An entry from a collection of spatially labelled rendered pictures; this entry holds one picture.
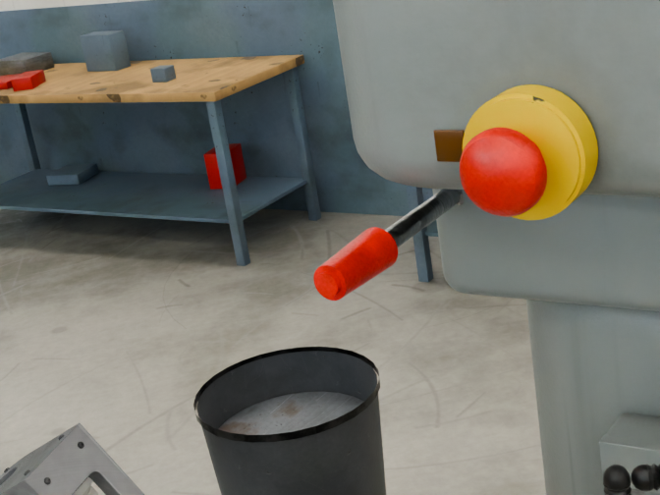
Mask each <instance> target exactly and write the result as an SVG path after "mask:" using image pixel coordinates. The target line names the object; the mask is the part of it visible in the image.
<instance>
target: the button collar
mask: <svg viewBox="0 0 660 495"><path fill-rule="evenodd" d="M492 128H508V129H512V130H515V131H518V132H520V133H522V134H523V135H525V136H526V137H528V138H529V139H530V140H532V141H533V142H534V143H535V144H536V145H537V146H538V148H539V149H540V151H541V154H542V156H543V158H544V161H545V164H546V169H547V184H546V188H545V191H544V194H543V196H542V197H541V199H539V201H538V202H537V203H536V204H535V205H534V206H533V207H531V208H530V209H529V210H528V211H527V212H525V213H523V214H521V215H517V216H512V217H513V218H518V219H522V220H540V219H545V218H548V217H551V216H554V215H556V214H558V213H560V212H561V211H563V210H564V209H565V208H566V207H568V206H569V205H570V204H571V203H572V202H573V201H574V200H575V199H577V198H578V197H579V196H580V195H581V194H582V193H583V192H584V191H585V190H586V189H587V187H588V186H589V184H590V182H591V181H592V179H593V176H594V174H595V171H596V167H597V161H598V146H597V139H596V136H595V132H594V130H593V128H592V126H591V123H590V122H589V120H588V118H587V116H586V115H585V114H584V112H583V111H582V110H581V108H580V107H579V106H578V105H577V104H576V103H575V102H574V101H572V100H571V99H570V98H569V97H568V96H567V95H565V94H564V93H562V92H560V91H558V90H556V89H553V88H550V87H547V86H543V85H538V84H526V85H519V86H515V87H512V88H510V89H507V90H506V91H504V92H502V93H500V94H499V95H497V96H495V97H494V98H492V99H491V100H489V101H487V102H486V103H484V104H483V105H482V106H481V107H479V108H478V110H477V111H476V112H475V113H474V114H473V115H472V117H471V118H470V120H469V122H468V124H467V128H466V130H465V134H464V139H463V151H464V149H465V147H466V145H467V144H468V142H469V141H470V140H471V139H472V138H474V137H475V136H476V135H478V134H479V133H481V132H483V131H485V130H488V129H492Z"/></svg>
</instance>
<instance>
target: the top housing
mask: <svg viewBox="0 0 660 495"><path fill-rule="evenodd" d="M333 5H334V12H335V19H336V25H337V32H338V38H339V45H340V51H341V58H342V65H343V71H344V78H345V85H346V92H347V97H348V104H349V111H350V117H351V124H352V131H353V137H354V142H355V145H356V148H357V152H358V154H359V156H360V157H361V159H362V160H363V161H364V163H365V164H366V165H367V167H368V168H369V169H371V170H372V171H374V172H375V173H377V174H378V175H379V176H381V177H383V178H384V179H386V180H389V181H392V182H395V183H398V184H402V185H407V186H412V187H418V188H428V189H448V190H463V189H464V188H463V185H462V182H461V177H460V162H440V161H437V155H436V147H435V139H434V130H464V131H465V130H466V128H467V125H468V122H469V120H470V118H471V117H472V115H473V114H474V113H475V112H476V111H477V110H478V108H479V107H481V106H482V105H483V104H484V103H486V102H487V101H489V100H491V99H492V98H494V97H495V96H497V95H499V94H500V93H502V92H504V91H506V90H507V89H510V88H512V87H515V86H519V85H526V84H538V85H543V86H547V87H550V88H553V89H556V90H558V91H560V92H562V93H564V94H565V95H567V96H568V97H569V98H570V99H571V100H572V101H574V102H575V103H576V104H577V105H578V106H579V107H580V108H581V110H582V111H583V112H584V114H585V115H586V116H587V118H588V120H589V122H590V123H591V126H592V128H593V130H594V132H595V136H596V139H597V146H598V161H597V167H596V171H595V174H594V176H593V179H592V181H591V182H590V184H589V186H588V187H587V189H586V190H585V191H584V192H583V193H582V194H604V195H630V196H656V197H660V0H333Z"/></svg>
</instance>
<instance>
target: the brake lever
mask: <svg viewBox="0 0 660 495"><path fill-rule="evenodd" d="M456 204H458V205H462V204H464V199H463V191H462V190H448V189H443V190H441V191H440V192H438V193H437V194H435V195H434V196H432V197H431V198H430V199H428V200H427V201H425V202H424V203H422V204H421V205H420V206H418V207H417V208H415V209H414V210H413V211H411V212H410V213H408V214H407V215H405V216H404V217H403V218H401V219H400V220H398V221H397V222H395V223H394V224H393V225H391V226H390V227H388V228H387V229H386V230H383V229H381V228H377V227H371V228H368V229H366V230H365V231H363V232H362V233H361V234H360V235H358V236H357V237H356V238H355V239H353V240H352V241H351V242H350V243H348V244H347V245H346V246H345V247H343V248H342V249H341V250H339V251H338V252H337V253H336V254H334V255H333V256H332V257H331V258H329V259H328V260H327V261H326V262H324V263H323V264H322V265H321V266H319V267H318V268H317V269H316V271H315V273H314V277H313V280H314V285H315V287H316V289H317V291H318V292H319V294H320V295H321V296H322V297H324V298H325V299H327V300H330V301H337V300H339V299H341V298H343V297H344V296H346V295H347V294H349V293H350V292H352V291H354V290H355V289H357V288H358V287H360V286H361V285H363V284H364V283H366V282H367V281H369V280H370V279H372V278H374V277H375V276H377V275H378V274H380V273H381V272H383V271H384V270H386V269H387V268H389V267H391V266H392V265H393V264H394V263H395V262H396V260H397V257H398V247H399V246H401V245H402V244H403V243H405V242H406V241H407V240H409V239H410V238H411V237H413V236H414V235H415V234H417V233H418V232H420V231H421V230H422V229H424V228H425V227H426V226H428V225H429V224H430V223H432V222H433V221H434V220H436V219H437V218H438V217H440V216H441V215H442V214H444V213H445V212H447V211H448V210H449V209H451V208H452V207H453V206H455V205H456Z"/></svg>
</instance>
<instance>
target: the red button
mask: <svg viewBox="0 0 660 495"><path fill-rule="evenodd" d="M460 177H461V182H462V185H463V188H464V190H465V192H466V194H467V196H468V197H469V199H470V200H471V201H472V202H473V203H474V204H475V205H476V206H478V207H479V208H481V209H482V210H484V211H486V212H488V213H491V214H494V215H498V216H504V217H512V216H517V215H521V214H523V213H525V212H527V211H528V210H529V209H530V208H531V207H533V206H534V205H535V204H536V203H537V202H538V201H539V199H541V197H542V196H543V194H544V191H545V188H546V184H547V169H546V164H545V161H544V158H543V156H542V154H541V151H540V149H539V148H538V146H537V145H536V144H535V143H534V142H533V141H532V140H530V139H529V138H528V137H526V136H525V135H523V134H522V133H520V132H518V131H515V130H512V129H508V128H492V129H488V130H485V131H483V132H481V133H479V134H478V135H476V136H475V137H473V138H472V139H471V140H470V141H469V142H468V143H467V145H466V147H465V149H464V151H463V153H462V156H461V161H460Z"/></svg>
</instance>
